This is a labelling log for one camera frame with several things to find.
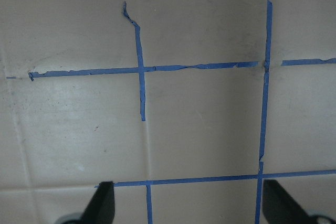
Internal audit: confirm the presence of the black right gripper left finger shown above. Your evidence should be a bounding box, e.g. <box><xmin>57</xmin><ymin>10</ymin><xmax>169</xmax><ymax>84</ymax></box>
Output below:
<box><xmin>80</xmin><ymin>182</ymin><xmax>115</xmax><ymax>224</ymax></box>

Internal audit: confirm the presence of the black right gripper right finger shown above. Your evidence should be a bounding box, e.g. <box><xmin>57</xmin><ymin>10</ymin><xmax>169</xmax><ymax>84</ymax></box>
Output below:
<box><xmin>262</xmin><ymin>179</ymin><xmax>315</xmax><ymax>224</ymax></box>

